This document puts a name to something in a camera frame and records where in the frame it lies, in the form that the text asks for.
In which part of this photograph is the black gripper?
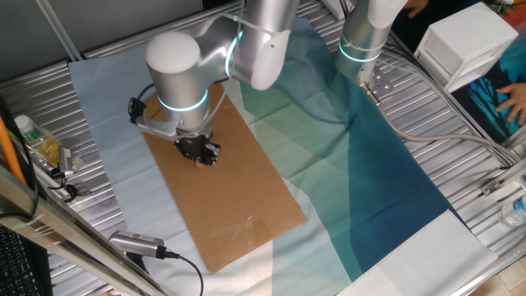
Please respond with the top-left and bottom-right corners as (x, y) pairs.
(173, 132), (222, 167)

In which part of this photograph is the white plastic drawer box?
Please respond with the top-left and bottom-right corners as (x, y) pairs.
(413, 1), (520, 94)

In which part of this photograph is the person right hand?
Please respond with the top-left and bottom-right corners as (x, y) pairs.
(404, 0), (431, 20)

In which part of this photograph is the person left hand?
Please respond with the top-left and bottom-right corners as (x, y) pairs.
(494, 81), (526, 127)

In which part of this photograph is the brown cardboard sheet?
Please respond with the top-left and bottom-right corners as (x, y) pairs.
(130, 72), (308, 275)

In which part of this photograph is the clear tape patch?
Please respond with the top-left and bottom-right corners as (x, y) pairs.
(209, 214), (285, 248)

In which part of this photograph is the blue green patchwork tablecloth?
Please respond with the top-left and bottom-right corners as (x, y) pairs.
(67, 6), (501, 296)

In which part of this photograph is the clear bottle with yellow liquid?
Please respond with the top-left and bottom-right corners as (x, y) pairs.
(14, 114), (63, 168)

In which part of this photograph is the grey metal pole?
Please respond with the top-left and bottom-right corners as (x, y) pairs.
(35, 0), (83, 62)

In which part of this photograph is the orange rod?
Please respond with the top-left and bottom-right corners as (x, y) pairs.
(0, 116), (26, 187)

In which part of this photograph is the black keyboard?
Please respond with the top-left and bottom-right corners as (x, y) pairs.
(0, 225), (53, 296)

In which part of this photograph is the colourful sunset picture mat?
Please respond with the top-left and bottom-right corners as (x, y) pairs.
(450, 0), (526, 145)

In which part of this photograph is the clear water bottle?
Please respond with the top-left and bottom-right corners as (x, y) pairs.
(496, 194), (526, 228)

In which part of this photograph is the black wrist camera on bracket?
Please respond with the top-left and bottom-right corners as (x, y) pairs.
(127, 96), (182, 143)

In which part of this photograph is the silver exterior camera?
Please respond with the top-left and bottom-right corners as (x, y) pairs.
(108, 229), (168, 261)

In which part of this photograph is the black camera cable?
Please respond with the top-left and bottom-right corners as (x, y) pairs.
(163, 249), (205, 296)

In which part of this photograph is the silver ribbed side camera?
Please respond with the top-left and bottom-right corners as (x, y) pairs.
(57, 145), (85, 178)

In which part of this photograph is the metal camera clamp mount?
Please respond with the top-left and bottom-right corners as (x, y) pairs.
(47, 168), (92, 203)

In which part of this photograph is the aluminium frame rail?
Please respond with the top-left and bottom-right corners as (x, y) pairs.
(478, 137), (526, 198)
(0, 164), (168, 296)
(447, 242), (526, 296)

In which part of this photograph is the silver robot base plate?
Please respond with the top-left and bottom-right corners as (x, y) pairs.
(360, 67), (395, 99)

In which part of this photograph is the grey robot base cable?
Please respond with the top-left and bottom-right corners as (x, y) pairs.
(359, 81), (524, 164)

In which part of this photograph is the silver corner bracket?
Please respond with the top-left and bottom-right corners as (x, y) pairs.
(480, 179), (506, 197)

